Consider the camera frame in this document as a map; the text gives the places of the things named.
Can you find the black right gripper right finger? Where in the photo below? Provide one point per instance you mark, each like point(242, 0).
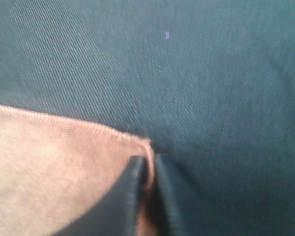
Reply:
point(187, 213)

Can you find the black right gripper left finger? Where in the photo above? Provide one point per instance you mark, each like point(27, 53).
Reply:
point(116, 213)

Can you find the brown microfibre towel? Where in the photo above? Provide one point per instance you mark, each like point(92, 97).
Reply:
point(55, 169)

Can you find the black table cloth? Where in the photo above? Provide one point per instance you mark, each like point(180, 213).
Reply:
point(211, 81)

